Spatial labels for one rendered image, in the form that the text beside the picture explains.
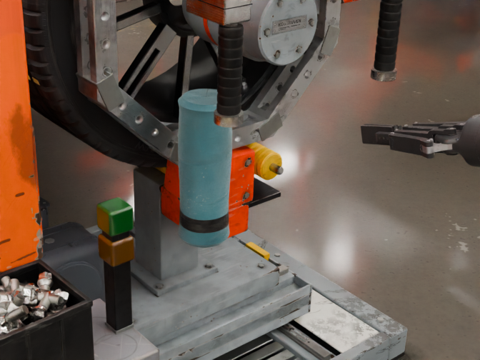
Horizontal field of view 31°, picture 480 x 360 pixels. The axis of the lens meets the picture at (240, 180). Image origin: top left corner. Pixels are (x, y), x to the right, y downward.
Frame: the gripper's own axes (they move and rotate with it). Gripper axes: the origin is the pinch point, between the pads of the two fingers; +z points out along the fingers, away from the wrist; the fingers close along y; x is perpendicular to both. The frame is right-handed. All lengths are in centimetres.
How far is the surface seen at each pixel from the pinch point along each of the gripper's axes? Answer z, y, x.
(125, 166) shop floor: 149, -50, 33
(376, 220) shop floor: 73, -84, 53
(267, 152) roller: 34.7, -7.7, 7.6
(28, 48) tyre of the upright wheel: 40, 36, -22
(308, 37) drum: 12.1, 0.8, -15.9
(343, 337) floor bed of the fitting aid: 36, -23, 55
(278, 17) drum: 11.5, 7.7, -20.3
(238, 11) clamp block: 4.2, 22.6, -23.3
